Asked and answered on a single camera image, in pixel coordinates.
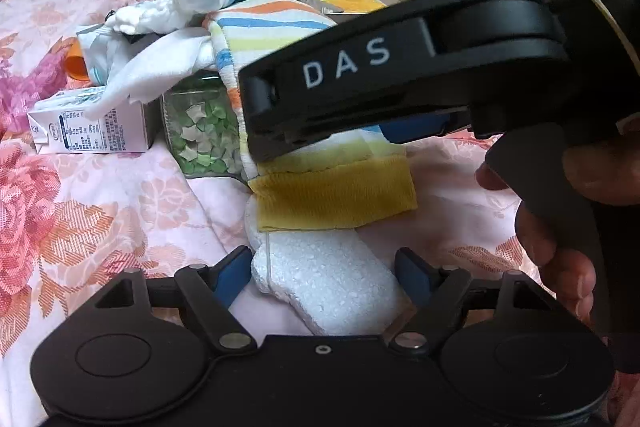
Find white foam piece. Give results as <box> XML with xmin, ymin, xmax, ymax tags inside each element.
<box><xmin>245</xmin><ymin>197</ymin><xmax>416</xmax><ymax>338</ymax></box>

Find colourful striped cloth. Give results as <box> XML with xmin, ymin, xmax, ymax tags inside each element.
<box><xmin>202</xmin><ymin>0</ymin><xmax>418</xmax><ymax>230</ymax></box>

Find glass jar of paper stars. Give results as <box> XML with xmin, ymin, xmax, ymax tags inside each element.
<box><xmin>160</xmin><ymin>71</ymin><xmax>251</xmax><ymax>180</ymax></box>

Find white milk carton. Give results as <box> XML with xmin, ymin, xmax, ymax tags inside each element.
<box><xmin>27</xmin><ymin>88</ymin><xmax>160</xmax><ymax>156</ymax></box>

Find orange cup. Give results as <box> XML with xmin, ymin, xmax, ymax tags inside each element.
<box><xmin>65</xmin><ymin>38</ymin><xmax>92</xmax><ymax>80</ymax></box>

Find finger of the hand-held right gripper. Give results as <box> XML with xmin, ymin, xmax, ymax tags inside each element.
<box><xmin>238</xmin><ymin>14</ymin><xmax>471</xmax><ymax>164</ymax></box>
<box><xmin>382</xmin><ymin>109</ymin><xmax>458</xmax><ymax>145</ymax></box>

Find pink floral bed sheet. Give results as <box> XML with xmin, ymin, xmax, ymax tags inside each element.
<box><xmin>0</xmin><ymin>0</ymin><xmax>640</xmax><ymax>427</ymax></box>

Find person's right hand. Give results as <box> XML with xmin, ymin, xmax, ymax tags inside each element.
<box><xmin>475</xmin><ymin>114</ymin><xmax>640</xmax><ymax>325</ymax></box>

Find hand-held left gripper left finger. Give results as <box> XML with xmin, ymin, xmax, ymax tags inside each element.
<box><xmin>95</xmin><ymin>246</ymin><xmax>258</xmax><ymax>355</ymax></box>

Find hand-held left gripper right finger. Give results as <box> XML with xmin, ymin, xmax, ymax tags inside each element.
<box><xmin>390</xmin><ymin>248</ymin><xmax>551</xmax><ymax>353</ymax></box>

